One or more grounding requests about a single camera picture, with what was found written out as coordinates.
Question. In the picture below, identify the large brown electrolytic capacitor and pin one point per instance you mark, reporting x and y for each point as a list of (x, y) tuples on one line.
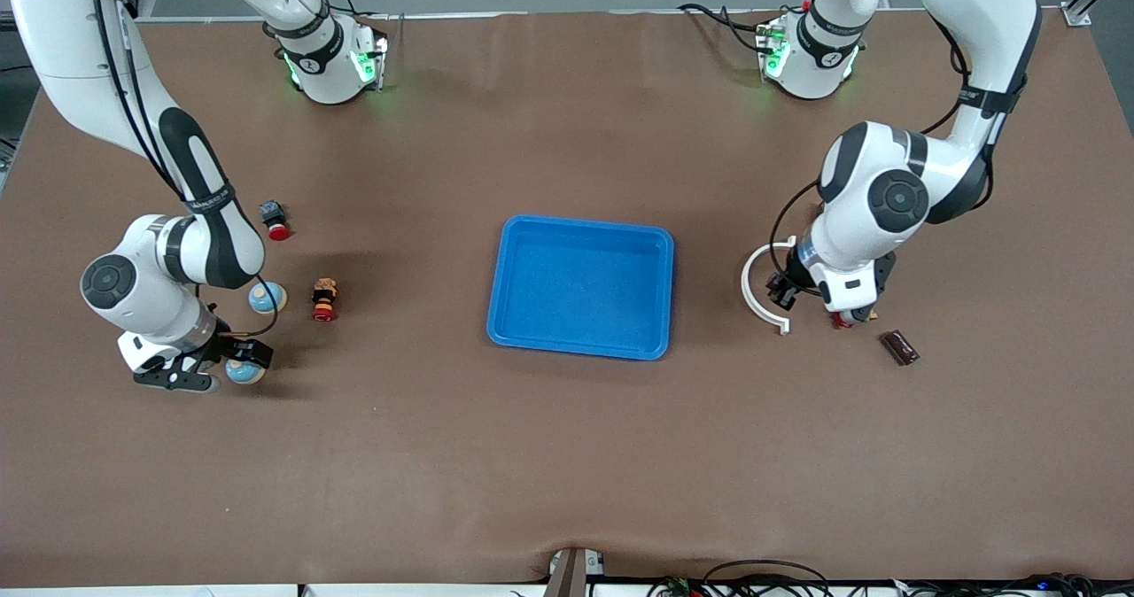
[(900, 348)]

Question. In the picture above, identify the blue dome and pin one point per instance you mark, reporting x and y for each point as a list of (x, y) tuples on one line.
[(270, 298)]

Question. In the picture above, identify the grey brown camera bracket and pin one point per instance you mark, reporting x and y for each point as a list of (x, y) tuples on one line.
[(571, 575)]

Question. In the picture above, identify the aluminium corner bracket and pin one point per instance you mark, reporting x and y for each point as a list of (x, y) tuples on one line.
[(1075, 15)]

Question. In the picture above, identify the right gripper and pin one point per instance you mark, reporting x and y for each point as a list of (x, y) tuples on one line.
[(228, 345)]

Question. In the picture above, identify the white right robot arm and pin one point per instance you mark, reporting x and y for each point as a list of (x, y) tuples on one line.
[(53, 39)]

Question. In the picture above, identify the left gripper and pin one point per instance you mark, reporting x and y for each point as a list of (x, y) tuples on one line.
[(791, 280)]

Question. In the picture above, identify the black red push button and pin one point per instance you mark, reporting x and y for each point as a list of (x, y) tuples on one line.
[(277, 225)]

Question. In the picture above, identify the red brass valve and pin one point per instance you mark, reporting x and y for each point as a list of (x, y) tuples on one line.
[(840, 320)]

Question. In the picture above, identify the white curved pipe clamp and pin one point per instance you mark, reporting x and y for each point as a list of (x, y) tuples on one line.
[(746, 291)]

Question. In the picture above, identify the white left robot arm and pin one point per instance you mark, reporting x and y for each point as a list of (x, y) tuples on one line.
[(974, 3)]

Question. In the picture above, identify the light blue call bell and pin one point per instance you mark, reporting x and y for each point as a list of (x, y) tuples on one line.
[(244, 374)]

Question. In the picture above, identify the blue plastic tray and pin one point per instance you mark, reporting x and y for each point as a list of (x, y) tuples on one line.
[(576, 314)]

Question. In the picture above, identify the yellow red emergency stop button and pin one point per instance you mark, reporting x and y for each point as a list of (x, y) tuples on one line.
[(324, 305)]

